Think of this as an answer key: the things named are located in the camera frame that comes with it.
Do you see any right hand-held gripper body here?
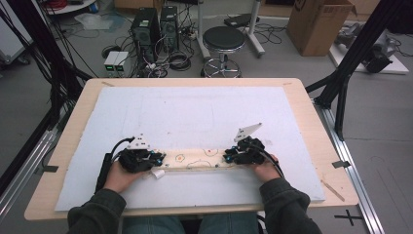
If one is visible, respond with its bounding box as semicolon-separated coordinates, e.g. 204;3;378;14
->
232;122;267;166

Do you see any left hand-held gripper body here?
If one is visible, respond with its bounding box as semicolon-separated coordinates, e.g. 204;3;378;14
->
118;134;154;175

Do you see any cream cotton cloth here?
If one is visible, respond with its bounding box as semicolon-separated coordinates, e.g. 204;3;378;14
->
149;147;242;179

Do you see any person's left hand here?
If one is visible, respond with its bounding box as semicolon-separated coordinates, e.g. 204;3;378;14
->
102;160;148;195

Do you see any person's right hand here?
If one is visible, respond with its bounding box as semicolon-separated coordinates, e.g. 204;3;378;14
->
248;153;282;183

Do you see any person's left leg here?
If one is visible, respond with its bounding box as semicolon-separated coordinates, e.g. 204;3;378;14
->
121;215;187;234

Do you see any person's leg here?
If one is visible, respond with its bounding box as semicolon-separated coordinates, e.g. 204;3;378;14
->
121;215;187;234
197;212;261;234

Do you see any person's right leg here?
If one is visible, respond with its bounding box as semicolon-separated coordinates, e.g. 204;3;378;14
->
197;212;261;234

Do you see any light wooden table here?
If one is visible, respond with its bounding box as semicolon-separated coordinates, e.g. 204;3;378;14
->
23;77;359;222

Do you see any thin wooden stick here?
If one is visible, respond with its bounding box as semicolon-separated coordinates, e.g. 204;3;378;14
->
320;179;347;203

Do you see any white power supply box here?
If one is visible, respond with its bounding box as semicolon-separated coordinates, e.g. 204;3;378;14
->
113;51;131;73
103;51;121;73

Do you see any black round stool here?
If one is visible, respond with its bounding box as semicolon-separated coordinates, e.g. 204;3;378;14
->
200;25;247;79

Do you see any large black computer tower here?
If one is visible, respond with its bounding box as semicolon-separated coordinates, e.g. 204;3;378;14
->
130;7;162;67

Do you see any white metal desk leg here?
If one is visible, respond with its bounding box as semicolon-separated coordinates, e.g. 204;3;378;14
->
244;0;267;59
196;0;212;62

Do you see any slim black computer tower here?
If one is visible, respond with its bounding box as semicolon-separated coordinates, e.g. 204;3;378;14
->
159;5;180;54

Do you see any black flat foot pedal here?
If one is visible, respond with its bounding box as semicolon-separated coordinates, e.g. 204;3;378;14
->
223;13;261;29

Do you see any brown cardboard box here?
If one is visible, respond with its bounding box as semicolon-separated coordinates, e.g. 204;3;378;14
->
285;0;358;58

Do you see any clear plastic sheet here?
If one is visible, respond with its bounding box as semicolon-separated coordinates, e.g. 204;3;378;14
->
73;12;115;31

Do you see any grey and black robot equipment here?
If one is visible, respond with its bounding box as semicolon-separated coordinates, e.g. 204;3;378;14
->
333;21;404;74

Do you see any round white table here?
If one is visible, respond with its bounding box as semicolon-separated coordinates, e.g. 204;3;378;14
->
41;0;99;17

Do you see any white floor board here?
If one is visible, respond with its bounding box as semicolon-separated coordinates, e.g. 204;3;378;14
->
328;41;411;76

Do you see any white panel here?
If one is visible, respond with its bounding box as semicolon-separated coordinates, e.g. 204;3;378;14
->
0;0;34;65

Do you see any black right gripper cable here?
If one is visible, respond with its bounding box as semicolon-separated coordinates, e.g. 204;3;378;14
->
258;146;285;178

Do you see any coiled black cable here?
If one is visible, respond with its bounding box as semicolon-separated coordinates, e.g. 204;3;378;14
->
168;52;193;72

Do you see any aluminium rail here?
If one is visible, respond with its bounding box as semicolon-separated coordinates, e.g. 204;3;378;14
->
0;129;60;222
312;97;387;234

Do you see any black metal frame stand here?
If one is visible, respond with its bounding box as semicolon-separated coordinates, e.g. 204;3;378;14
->
304;0;408;141
0;0;94;132

